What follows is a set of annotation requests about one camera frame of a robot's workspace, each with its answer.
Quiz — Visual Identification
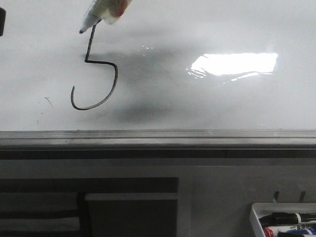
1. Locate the red capped marker in tray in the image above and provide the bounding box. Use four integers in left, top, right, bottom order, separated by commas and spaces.
262, 223, 316, 237

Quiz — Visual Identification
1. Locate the left black tray hook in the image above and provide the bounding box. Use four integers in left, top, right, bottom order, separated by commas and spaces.
272, 191, 280, 203

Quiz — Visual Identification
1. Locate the white marker tray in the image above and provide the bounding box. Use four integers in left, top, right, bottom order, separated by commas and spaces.
249, 202, 316, 237

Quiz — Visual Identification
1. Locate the black capped marker in tray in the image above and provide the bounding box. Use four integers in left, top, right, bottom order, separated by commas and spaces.
259, 212, 316, 227

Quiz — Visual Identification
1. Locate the grey aluminium whiteboard ledge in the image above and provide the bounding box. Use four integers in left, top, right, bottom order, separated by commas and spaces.
0, 129, 316, 160

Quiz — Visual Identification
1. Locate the white whiteboard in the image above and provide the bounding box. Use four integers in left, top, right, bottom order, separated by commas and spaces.
0, 0, 316, 130

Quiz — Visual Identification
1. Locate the black object at left edge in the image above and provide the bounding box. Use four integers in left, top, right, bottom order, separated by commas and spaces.
0, 7, 6, 36

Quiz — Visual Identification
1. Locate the dark chair back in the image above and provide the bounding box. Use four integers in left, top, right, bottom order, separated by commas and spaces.
0, 177, 178, 237

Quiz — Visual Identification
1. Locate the blue capped marker in tray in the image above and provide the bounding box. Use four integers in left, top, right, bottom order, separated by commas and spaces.
277, 228, 316, 237

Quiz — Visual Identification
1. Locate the white black-tipped whiteboard marker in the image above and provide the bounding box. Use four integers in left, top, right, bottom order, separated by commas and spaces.
79, 0, 132, 34

